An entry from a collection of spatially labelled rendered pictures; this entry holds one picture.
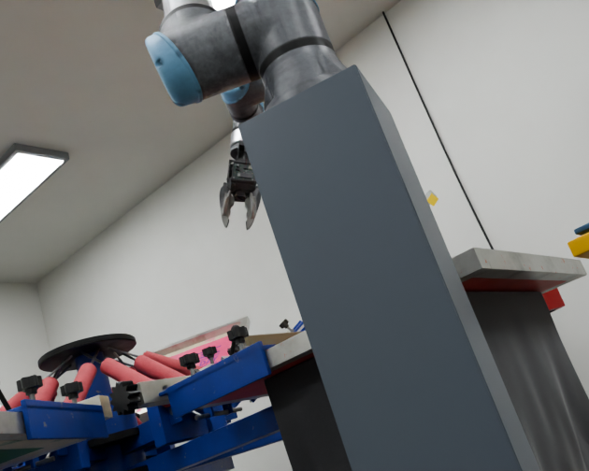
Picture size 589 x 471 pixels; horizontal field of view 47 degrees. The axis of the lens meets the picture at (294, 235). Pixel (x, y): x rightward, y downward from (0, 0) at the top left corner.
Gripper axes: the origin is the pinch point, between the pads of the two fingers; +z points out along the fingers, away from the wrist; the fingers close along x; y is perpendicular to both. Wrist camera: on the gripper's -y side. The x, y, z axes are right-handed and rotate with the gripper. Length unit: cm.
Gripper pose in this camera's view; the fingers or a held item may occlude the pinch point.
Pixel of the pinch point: (237, 224)
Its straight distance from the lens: 165.0
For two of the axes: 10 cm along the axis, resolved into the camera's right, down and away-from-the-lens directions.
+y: 1.2, -4.3, -8.9
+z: -0.6, 9.0, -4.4
